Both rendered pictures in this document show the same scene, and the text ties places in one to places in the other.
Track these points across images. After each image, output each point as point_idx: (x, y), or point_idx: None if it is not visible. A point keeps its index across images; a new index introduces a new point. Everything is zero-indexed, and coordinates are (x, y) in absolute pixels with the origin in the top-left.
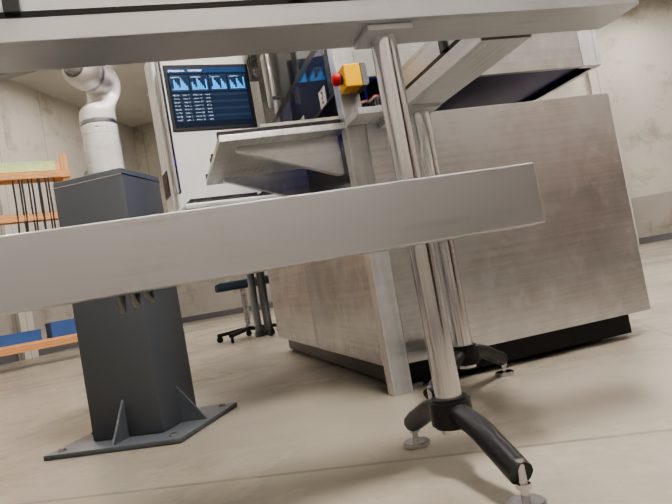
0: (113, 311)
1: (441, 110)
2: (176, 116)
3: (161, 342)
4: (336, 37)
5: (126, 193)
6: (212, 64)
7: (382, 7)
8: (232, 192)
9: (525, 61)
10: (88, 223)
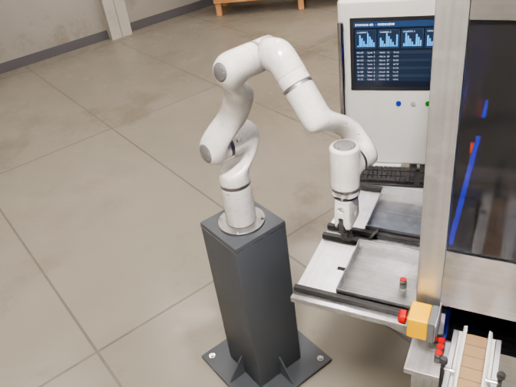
0: (235, 316)
1: None
2: (356, 74)
3: (266, 340)
4: None
5: (239, 266)
6: (409, 16)
7: None
8: (402, 151)
9: None
10: (219, 262)
